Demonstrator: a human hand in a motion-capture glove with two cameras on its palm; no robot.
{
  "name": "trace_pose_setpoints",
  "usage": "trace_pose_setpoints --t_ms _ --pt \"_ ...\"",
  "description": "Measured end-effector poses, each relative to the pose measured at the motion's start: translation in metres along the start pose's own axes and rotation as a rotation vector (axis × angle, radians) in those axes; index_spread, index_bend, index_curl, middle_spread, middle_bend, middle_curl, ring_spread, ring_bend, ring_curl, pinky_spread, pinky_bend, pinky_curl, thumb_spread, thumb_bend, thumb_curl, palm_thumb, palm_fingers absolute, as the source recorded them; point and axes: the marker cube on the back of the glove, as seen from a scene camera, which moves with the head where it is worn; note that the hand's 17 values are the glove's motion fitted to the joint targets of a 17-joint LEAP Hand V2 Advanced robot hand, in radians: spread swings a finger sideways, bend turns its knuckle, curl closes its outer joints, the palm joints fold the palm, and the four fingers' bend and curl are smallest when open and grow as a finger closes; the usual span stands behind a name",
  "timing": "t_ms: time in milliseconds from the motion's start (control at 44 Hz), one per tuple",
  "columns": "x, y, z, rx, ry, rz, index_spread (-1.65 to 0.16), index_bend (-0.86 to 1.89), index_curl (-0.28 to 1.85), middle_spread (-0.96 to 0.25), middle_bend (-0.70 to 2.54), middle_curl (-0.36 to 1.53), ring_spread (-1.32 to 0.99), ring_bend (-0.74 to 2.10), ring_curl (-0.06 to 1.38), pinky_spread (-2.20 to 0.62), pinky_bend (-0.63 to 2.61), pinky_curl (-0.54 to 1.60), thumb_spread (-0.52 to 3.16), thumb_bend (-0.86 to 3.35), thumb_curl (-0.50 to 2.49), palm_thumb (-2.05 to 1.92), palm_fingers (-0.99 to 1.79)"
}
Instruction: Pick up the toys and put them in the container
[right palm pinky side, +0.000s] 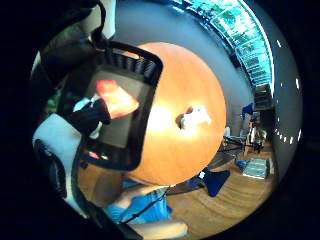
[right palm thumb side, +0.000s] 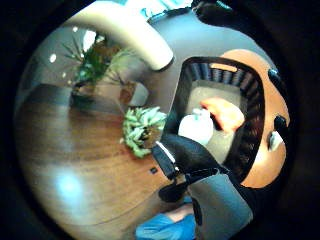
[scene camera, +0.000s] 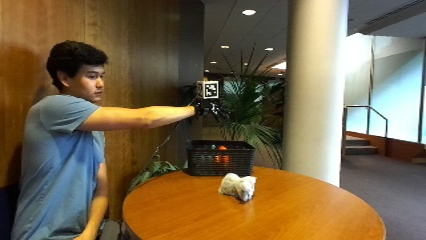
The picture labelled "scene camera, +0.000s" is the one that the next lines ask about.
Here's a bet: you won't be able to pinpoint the large green potted plant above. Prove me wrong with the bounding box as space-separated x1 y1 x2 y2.
208 44 287 169

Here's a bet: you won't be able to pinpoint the white marker cube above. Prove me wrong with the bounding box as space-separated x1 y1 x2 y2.
196 80 221 100

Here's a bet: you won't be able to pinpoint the black plastic basket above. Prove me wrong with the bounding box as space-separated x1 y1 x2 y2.
184 139 257 177

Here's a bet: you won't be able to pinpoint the white round column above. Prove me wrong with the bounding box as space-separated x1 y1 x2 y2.
281 0 351 188

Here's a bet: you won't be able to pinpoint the white plush toy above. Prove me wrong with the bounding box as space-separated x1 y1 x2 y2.
217 172 259 203

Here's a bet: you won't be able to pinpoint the small green leafy plant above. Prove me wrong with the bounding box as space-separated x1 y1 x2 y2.
127 159 188 194

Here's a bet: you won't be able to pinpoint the metal stair handrail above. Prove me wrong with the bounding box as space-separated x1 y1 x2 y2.
341 104 390 158

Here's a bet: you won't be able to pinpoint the steps with wooden trim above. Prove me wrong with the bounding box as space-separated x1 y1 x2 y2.
344 134 426 164

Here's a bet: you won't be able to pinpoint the the person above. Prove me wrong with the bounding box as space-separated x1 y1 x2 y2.
10 40 197 240

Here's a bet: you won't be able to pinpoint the black glove cable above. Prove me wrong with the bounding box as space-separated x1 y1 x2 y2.
127 99 197 188

